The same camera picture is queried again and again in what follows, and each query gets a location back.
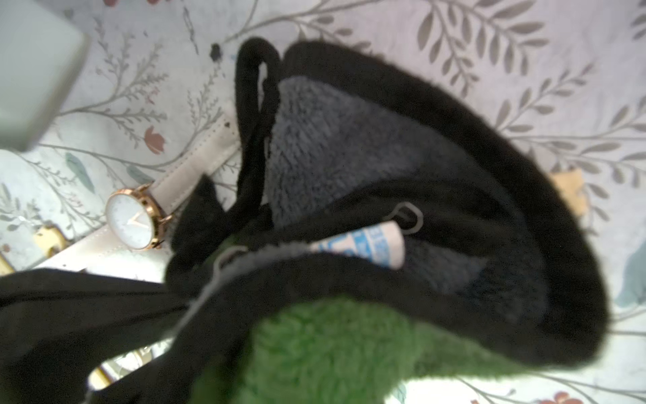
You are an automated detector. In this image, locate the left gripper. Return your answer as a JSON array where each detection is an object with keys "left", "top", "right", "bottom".
[{"left": 1, "top": 269, "right": 188, "bottom": 403}]

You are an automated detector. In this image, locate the white strap watch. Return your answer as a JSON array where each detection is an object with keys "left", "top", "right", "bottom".
[{"left": 36, "top": 101, "right": 240, "bottom": 282}]

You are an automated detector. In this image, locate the green cleaning cloth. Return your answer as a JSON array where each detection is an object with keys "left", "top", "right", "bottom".
[{"left": 85, "top": 36, "right": 612, "bottom": 404}]

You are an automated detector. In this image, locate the beige watch long diagonal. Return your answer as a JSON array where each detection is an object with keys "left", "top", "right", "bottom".
[{"left": 88, "top": 347, "right": 153, "bottom": 391}]

